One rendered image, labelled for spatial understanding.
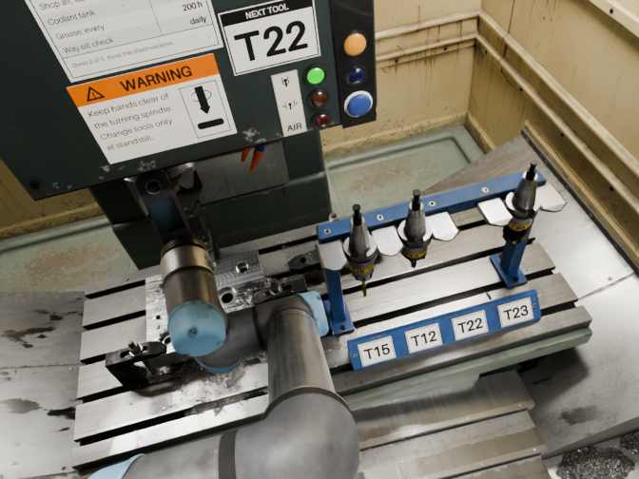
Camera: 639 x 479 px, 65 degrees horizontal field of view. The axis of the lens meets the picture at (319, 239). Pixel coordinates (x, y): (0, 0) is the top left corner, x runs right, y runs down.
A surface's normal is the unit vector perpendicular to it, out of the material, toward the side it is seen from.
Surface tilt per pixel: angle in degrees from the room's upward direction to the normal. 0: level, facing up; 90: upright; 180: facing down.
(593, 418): 24
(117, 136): 90
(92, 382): 0
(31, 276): 0
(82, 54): 90
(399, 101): 90
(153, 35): 90
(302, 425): 38
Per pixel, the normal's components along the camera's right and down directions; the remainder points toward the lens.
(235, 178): 0.24, 0.74
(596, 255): -0.50, -0.47
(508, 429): 0.02, -0.66
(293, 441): 0.21, -0.89
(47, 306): 0.29, -0.68
